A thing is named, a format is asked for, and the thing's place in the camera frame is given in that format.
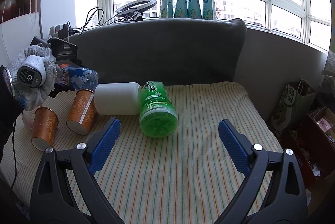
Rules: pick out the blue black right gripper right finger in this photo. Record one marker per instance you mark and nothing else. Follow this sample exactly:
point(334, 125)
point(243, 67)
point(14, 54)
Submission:
point(285, 200)

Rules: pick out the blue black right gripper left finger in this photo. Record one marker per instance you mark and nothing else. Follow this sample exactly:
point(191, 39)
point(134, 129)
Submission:
point(52, 199)

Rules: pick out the blue orange Arctic Ocean cup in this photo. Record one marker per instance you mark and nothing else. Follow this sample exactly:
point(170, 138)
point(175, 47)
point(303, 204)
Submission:
point(77, 77)

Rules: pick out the orange paper cup centre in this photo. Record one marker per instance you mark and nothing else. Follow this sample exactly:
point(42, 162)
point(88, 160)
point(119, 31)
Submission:
point(82, 112)

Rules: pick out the orange paper cup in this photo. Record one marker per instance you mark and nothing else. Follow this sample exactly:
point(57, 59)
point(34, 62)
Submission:
point(82, 112)
point(44, 128)

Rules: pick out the white plastic cup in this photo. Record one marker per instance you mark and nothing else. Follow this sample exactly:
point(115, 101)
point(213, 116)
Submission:
point(117, 98)

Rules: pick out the orange paper cup left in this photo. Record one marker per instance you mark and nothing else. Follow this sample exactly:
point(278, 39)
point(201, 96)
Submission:
point(44, 128)

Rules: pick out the red clear plastic cup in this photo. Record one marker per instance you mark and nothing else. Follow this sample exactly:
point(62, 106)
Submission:
point(28, 118)

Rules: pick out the green tea plastic cup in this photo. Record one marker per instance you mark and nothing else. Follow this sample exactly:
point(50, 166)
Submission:
point(158, 117)

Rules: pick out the grey gloved left hand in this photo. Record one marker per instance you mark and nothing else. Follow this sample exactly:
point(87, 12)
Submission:
point(33, 73)

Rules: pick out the black power adapter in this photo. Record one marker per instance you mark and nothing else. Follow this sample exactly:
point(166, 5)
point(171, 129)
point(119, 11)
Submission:
point(65, 30)

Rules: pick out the white power strip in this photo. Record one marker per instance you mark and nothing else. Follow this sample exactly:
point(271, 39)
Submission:
point(53, 31)

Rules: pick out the brown cardboard box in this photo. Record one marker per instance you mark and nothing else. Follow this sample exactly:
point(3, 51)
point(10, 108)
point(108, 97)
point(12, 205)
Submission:
point(319, 138)

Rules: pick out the striped cushion cover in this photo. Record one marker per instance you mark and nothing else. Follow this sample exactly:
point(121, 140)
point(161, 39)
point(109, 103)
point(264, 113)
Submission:
point(187, 177)

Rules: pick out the green paper shopping bag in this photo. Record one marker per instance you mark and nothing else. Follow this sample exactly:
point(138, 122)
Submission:
point(295, 100)

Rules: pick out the grey sofa backrest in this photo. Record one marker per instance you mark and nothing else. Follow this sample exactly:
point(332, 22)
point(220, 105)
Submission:
point(175, 51)

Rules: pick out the ring light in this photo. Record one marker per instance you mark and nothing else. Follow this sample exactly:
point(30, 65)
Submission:
point(134, 10)

